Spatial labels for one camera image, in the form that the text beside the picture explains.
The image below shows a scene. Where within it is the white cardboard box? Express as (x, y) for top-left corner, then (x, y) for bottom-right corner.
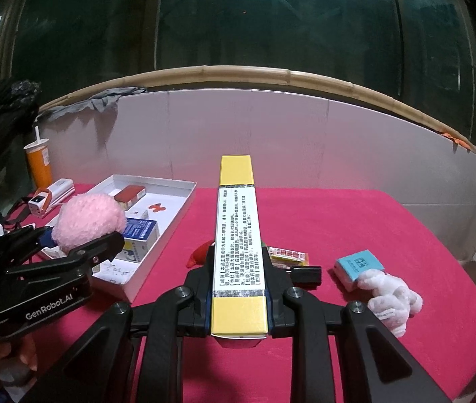
(39, 174), (197, 304)

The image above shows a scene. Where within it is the glass window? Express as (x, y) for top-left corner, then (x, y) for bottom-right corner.
(0, 0), (476, 164)

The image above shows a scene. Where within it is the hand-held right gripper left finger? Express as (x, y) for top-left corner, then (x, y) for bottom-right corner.
(43, 243), (217, 403)

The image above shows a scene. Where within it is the orange cup with straw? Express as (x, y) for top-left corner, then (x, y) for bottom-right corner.
(23, 125), (54, 189)

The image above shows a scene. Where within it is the dark patterned cloth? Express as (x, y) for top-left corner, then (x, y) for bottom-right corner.
(0, 79), (41, 143)

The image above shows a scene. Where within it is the orange white small device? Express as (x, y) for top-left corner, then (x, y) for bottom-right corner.
(28, 190), (53, 219)

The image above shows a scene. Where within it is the pink plush ball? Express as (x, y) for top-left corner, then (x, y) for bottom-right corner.
(51, 193), (127, 257)

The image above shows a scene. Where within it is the long yellow white medicine box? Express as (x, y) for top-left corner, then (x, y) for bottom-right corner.
(210, 154), (269, 349)

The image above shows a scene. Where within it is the person's left hand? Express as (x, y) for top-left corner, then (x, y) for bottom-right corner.
(0, 335), (39, 392)

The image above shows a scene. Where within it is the white power bank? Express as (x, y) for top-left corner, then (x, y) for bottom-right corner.
(39, 178), (75, 208)

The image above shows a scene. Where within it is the white plush toy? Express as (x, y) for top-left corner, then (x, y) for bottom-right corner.
(356, 269), (424, 339)

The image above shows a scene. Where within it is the red tablecloth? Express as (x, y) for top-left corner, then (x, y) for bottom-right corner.
(5, 182), (476, 403)

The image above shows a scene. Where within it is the red plush chili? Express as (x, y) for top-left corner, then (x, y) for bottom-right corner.
(185, 239), (216, 269)

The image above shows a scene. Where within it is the red white small box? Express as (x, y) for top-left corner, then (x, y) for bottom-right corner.
(112, 185), (146, 211)

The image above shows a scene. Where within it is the small black box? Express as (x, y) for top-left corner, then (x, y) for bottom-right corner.
(290, 265), (322, 287)

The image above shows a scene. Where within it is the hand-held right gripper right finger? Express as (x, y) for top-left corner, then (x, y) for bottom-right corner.
(262, 244), (453, 403)

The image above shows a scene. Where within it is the grey cloth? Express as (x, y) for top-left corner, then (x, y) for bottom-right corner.
(47, 86), (148, 115)

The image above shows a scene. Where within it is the blue white medicine box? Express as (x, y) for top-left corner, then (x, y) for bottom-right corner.
(121, 217), (160, 263)

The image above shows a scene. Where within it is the yellow red snack packet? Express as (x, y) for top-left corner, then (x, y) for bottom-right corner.
(267, 247), (309, 268)

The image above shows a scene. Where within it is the light blue small box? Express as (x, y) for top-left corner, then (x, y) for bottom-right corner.
(334, 250), (386, 291)

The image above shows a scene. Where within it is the orange clip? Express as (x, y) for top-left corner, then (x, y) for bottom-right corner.
(443, 131), (471, 152)

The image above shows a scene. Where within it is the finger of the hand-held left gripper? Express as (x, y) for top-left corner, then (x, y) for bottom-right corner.
(0, 224), (56, 266)
(5, 230), (126, 287)

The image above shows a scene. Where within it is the bamboo rail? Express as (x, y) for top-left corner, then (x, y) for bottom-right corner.
(39, 65), (476, 162)

